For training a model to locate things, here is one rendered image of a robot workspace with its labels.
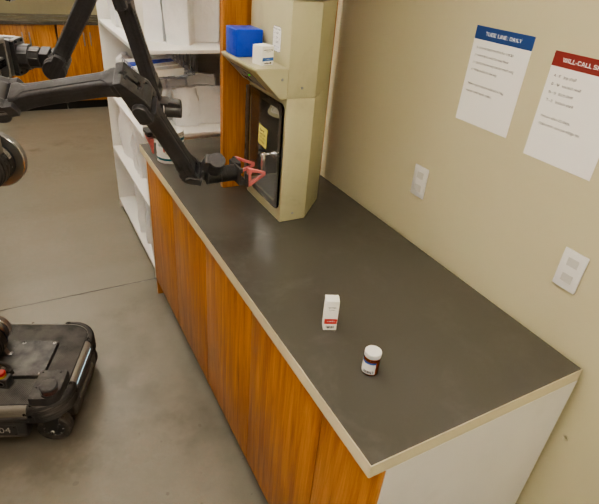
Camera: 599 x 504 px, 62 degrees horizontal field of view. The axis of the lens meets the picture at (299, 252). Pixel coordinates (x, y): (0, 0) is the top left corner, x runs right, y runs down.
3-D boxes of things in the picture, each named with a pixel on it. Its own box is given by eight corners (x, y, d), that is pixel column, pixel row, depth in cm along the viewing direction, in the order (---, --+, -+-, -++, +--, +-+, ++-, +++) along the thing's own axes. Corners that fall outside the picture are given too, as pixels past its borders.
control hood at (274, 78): (249, 77, 193) (249, 50, 188) (287, 99, 169) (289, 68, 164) (221, 78, 188) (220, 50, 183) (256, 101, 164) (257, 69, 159)
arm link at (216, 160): (186, 162, 176) (184, 183, 172) (190, 143, 166) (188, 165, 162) (220, 167, 179) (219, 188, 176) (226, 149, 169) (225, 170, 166)
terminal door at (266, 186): (247, 179, 214) (249, 83, 193) (278, 209, 191) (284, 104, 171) (245, 179, 213) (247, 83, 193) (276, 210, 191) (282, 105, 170)
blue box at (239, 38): (251, 51, 185) (251, 25, 181) (262, 56, 178) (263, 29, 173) (225, 51, 181) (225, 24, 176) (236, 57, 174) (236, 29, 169)
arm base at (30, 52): (24, 71, 183) (17, 35, 177) (48, 72, 184) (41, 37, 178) (15, 76, 175) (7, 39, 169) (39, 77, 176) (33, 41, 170)
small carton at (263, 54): (263, 61, 171) (264, 43, 167) (273, 64, 168) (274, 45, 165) (252, 63, 167) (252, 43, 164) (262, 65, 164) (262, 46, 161)
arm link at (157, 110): (130, 79, 139) (126, 110, 135) (149, 76, 138) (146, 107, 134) (187, 164, 178) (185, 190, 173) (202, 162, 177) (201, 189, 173)
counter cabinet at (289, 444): (258, 269, 334) (263, 139, 287) (488, 557, 183) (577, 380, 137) (157, 292, 304) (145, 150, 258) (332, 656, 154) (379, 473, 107)
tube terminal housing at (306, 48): (297, 182, 228) (312, -7, 188) (334, 212, 204) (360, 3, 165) (246, 189, 217) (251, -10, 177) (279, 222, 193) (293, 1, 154)
